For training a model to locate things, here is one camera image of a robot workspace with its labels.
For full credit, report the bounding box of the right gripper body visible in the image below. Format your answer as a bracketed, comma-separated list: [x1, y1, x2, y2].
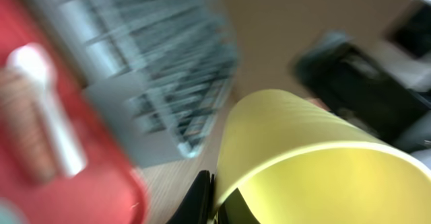
[294, 32, 430, 150]

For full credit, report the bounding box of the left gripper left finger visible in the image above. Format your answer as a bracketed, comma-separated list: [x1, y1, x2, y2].
[167, 170, 214, 224]

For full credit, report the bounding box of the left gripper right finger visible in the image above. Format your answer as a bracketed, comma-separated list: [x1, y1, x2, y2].
[218, 189, 259, 224]

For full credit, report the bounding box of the yellow plastic cup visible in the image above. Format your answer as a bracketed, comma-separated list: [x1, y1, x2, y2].
[212, 89, 430, 223]

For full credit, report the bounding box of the orange carrot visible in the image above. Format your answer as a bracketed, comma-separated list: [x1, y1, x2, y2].
[1, 69, 57, 184]

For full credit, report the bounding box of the white plastic spoon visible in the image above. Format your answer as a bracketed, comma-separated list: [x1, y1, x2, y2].
[7, 43, 88, 178]

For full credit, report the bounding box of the grey dishwasher rack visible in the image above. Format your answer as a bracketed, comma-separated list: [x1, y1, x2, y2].
[31, 0, 238, 167]

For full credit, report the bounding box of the red serving tray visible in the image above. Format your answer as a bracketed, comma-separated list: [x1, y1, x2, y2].
[1, 0, 148, 223]

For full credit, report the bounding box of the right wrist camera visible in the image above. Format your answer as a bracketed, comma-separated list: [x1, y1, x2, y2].
[366, 0, 431, 94]

